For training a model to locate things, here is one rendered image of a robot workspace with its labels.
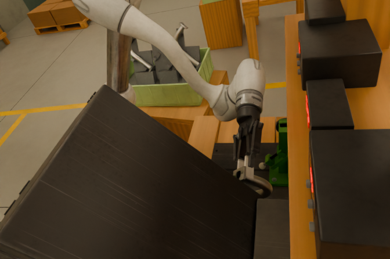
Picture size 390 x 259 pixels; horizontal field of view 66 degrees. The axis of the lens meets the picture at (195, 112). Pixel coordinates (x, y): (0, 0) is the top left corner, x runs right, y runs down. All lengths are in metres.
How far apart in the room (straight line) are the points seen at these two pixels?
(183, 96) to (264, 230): 1.22
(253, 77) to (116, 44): 0.58
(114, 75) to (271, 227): 0.93
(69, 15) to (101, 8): 5.38
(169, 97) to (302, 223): 1.53
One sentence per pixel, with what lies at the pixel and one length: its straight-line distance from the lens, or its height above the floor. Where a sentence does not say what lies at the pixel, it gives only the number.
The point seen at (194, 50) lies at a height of 1.01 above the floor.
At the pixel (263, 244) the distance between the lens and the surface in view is 0.76.
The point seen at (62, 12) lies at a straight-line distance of 6.46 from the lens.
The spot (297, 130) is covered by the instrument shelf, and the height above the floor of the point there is 1.54.
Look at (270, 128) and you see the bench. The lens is 1.50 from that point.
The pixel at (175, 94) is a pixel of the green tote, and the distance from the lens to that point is 1.85.
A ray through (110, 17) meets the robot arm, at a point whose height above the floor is 1.62.
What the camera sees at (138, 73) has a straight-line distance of 2.12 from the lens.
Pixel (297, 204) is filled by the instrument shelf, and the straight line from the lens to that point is 0.46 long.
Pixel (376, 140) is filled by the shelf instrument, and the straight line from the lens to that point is 0.44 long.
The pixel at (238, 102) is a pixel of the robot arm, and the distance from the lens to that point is 0.99.
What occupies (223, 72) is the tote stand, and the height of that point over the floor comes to 0.79.
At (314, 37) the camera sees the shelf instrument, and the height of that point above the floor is 1.61.
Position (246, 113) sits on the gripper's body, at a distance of 0.95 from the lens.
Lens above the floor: 1.93
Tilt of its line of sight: 39 degrees down
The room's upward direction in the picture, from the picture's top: 17 degrees counter-clockwise
